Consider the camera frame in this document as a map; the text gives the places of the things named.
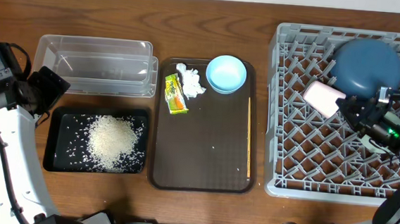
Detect black waste tray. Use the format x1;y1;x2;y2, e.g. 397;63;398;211
42;102;151;179

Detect light blue saucer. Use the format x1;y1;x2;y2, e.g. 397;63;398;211
206;55;247;94

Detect dark blue plate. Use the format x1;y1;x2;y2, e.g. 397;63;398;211
330;39;400;99

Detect pink white cup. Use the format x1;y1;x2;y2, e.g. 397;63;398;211
303;81;346;118

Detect white tissue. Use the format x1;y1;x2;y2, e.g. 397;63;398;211
176;63;206;99

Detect clear plastic bin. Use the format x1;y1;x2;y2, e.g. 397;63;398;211
32;35;158;98

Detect grey dishwasher rack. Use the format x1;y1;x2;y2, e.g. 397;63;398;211
264;23;400;206

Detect wooden chopstick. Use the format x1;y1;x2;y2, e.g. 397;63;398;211
246;97;251;180

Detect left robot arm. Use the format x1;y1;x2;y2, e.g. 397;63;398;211
0;42;115;224

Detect brown serving tray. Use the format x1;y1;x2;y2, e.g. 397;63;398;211
148;58;257;194

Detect green yellow snack wrapper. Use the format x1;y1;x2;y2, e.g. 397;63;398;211
164;73;189;115

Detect pile of white rice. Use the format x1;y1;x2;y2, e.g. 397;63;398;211
54;111;148;175

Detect mint green bowl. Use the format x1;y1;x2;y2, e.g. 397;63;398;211
361;112;400;154

